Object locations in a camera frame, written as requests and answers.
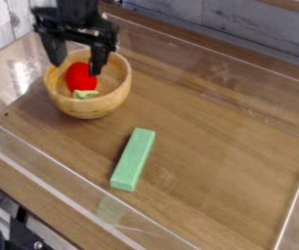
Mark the red plush strawberry toy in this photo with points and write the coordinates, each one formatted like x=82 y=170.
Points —
x=80 y=82

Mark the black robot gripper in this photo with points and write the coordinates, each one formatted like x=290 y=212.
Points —
x=75 y=20

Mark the black clamp with cable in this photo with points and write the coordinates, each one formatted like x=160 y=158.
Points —
x=16 y=236

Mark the green rectangular block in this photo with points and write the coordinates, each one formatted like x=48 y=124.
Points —
x=134 y=159

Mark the wooden bowl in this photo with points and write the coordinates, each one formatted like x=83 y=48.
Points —
x=114 y=86

